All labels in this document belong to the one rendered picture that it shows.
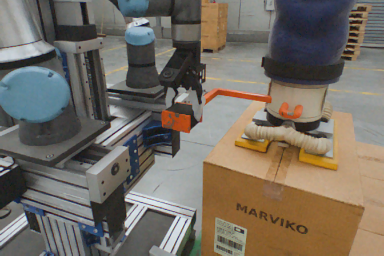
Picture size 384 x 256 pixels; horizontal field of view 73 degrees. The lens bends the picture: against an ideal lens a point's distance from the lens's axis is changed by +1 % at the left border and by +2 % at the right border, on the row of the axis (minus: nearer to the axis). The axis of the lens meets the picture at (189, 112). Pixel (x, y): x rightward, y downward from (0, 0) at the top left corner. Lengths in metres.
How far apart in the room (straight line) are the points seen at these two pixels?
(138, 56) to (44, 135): 0.51
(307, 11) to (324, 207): 0.49
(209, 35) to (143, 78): 6.79
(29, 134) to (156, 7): 0.43
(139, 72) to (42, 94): 0.59
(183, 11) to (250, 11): 9.64
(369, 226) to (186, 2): 1.10
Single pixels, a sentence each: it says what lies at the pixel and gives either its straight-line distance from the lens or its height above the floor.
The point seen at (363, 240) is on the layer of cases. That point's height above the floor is 0.54.
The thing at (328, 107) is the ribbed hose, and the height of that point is 1.02.
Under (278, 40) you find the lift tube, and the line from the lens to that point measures 0.80.
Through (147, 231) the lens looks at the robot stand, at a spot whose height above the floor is 0.21.
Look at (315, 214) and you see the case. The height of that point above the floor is 0.88.
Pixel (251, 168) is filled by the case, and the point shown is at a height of 0.94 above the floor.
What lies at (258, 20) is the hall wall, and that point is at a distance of 10.23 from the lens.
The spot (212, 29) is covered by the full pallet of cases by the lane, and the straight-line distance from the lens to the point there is 7.77.
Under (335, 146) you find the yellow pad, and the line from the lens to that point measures 0.90.
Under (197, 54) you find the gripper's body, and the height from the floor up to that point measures 1.24.
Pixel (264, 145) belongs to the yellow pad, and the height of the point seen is 0.97.
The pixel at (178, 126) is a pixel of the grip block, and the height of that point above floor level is 1.07.
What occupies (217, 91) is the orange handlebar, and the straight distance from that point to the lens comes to 0.91.
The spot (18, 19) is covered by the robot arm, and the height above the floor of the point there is 1.34.
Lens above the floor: 1.37
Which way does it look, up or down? 23 degrees down
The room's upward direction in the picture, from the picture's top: straight up
